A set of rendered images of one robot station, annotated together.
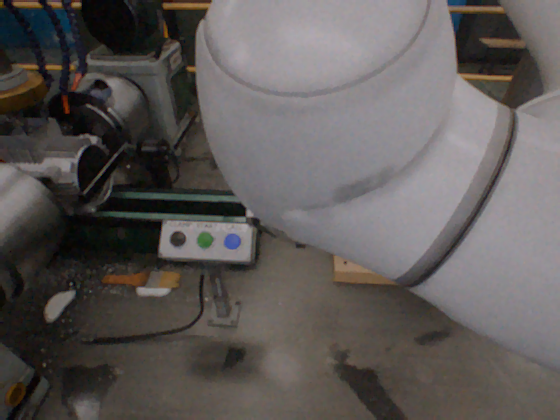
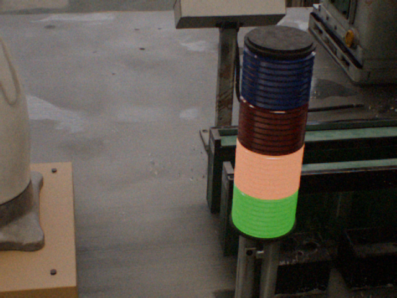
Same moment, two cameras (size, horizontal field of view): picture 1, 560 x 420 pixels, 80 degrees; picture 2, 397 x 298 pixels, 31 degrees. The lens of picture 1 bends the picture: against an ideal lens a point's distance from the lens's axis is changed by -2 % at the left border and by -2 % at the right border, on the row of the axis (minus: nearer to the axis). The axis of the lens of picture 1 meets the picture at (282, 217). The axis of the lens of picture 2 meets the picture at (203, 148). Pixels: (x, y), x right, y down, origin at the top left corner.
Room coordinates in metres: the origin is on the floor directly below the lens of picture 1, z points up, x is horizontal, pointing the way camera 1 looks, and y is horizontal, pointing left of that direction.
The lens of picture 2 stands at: (1.52, -0.18, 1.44)
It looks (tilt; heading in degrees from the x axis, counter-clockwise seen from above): 31 degrees down; 165
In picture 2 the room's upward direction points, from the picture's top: 2 degrees clockwise
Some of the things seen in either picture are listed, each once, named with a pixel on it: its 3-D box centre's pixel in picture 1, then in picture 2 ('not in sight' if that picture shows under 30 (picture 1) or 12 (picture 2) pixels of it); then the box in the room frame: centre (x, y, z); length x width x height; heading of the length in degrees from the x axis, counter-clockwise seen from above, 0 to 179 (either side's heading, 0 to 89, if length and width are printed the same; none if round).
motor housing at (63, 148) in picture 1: (59, 173); not in sight; (0.72, 0.58, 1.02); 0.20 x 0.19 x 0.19; 86
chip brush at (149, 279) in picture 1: (142, 279); not in sight; (0.55, 0.36, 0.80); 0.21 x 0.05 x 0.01; 89
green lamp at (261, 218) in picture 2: not in sight; (264, 202); (0.99, 0.02, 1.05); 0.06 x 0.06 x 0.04
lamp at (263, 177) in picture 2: not in sight; (268, 161); (0.99, 0.02, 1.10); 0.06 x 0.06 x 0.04
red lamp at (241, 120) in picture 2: not in sight; (272, 117); (0.99, 0.02, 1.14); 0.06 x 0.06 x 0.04
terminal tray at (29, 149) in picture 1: (26, 140); not in sight; (0.73, 0.62, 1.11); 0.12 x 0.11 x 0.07; 86
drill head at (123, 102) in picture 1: (106, 117); not in sight; (1.01, 0.56, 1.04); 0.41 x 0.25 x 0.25; 176
